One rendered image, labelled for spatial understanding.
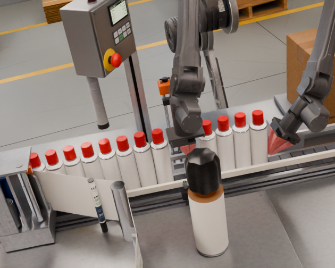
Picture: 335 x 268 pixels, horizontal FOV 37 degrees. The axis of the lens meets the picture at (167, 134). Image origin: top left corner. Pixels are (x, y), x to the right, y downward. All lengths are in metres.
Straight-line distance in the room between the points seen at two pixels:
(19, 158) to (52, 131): 2.37
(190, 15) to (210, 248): 0.60
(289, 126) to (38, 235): 0.79
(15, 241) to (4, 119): 2.67
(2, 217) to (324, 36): 1.02
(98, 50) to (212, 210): 0.50
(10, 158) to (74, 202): 0.22
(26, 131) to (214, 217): 2.74
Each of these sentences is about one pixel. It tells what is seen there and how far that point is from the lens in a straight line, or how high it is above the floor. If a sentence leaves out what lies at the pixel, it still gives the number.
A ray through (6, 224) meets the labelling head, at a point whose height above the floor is 0.98.
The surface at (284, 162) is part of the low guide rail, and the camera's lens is 1.56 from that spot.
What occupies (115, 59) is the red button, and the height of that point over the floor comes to 1.33.
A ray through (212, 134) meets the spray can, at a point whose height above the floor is 1.05.
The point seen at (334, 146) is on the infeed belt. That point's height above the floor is 0.88.
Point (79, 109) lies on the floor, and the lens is 3.92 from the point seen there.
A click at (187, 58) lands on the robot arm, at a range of 1.28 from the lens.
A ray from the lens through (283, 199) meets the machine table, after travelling 1.55.
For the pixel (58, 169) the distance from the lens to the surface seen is 1.47.
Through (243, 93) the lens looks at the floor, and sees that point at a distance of 3.76.
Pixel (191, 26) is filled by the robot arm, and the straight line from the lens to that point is 1.30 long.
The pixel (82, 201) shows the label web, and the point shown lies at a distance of 1.43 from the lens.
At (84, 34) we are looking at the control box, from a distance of 1.30.
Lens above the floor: 1.86
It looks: 33 degrees down
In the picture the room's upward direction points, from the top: 9 degrees counter-clockwise
